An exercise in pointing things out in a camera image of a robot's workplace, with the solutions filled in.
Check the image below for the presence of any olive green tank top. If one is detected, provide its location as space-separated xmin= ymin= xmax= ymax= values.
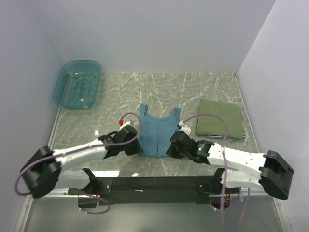
xmin=196 ymin=99 xmax=244 ymax=140

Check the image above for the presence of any blue white striped tank top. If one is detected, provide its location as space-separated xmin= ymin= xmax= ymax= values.
xmin=207 ymin=129 xmax=247 ymax=139

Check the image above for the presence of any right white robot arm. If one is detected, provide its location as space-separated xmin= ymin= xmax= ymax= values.
xmin=168 ymin=131 xmax=294 ymax=200

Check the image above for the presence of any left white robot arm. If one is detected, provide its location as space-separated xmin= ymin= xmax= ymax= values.
xmin=18 ymin=125 xmax=141 ymax=199

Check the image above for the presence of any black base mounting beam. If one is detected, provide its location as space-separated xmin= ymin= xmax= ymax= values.
xmin=68 ymin=176 xmax=222 ymax=209

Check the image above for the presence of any teal plastic laundry basket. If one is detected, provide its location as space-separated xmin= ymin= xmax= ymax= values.
xmin=53 ymin=60 xmax=101 ymax=110

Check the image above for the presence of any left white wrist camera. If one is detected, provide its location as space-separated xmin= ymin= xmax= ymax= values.
xmin=119 ymin=119 xmax=134 ymax=129

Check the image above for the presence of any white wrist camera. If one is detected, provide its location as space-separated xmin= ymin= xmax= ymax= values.
xmin=178 ymin=121 xmax=191 ymax=135
xmin=119 ymin=119 xmax=134 ymax=129

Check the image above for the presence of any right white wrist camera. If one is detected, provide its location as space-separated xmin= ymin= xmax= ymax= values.
xmin=178 ymin=121 xmax=191 ymax=135

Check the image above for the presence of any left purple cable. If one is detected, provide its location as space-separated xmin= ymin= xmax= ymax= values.
xmin=14 ymin=112 xmax=143 ymax=215

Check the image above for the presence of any aluminium extrusion frame rail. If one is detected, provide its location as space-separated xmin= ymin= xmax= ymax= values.
xmin=15 ymin=121 xmax=281 ymax=232

